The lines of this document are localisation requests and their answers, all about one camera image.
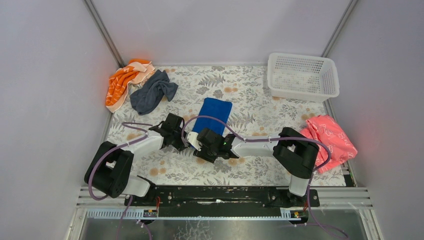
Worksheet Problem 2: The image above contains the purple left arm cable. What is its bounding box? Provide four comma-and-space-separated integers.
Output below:
87, 121, 155, 240

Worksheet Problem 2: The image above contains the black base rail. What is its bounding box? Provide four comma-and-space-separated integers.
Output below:
124, 185, 320, 218

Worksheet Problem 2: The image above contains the white plastic basket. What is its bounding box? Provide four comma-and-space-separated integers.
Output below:
266, 52, 340, 103

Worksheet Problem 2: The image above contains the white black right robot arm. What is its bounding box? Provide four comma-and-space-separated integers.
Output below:
186, 127, 320, 197

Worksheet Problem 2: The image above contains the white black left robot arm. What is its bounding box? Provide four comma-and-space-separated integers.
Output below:
84, 113, 187, 201

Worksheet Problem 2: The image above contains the blue towel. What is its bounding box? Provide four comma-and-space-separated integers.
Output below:
192, 97, 233, 135

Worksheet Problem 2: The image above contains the dark grey towel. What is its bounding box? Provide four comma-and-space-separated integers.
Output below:
129, 70, 179, 116

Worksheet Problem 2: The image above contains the floral tablecloth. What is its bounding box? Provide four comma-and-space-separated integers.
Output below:
107, 66, 325, 186

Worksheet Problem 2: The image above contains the pink patterned towel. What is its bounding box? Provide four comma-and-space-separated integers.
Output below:
300, 115, 358, 174

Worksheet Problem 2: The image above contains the orange white towel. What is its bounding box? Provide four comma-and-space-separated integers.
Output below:
105, 58, 156, 113

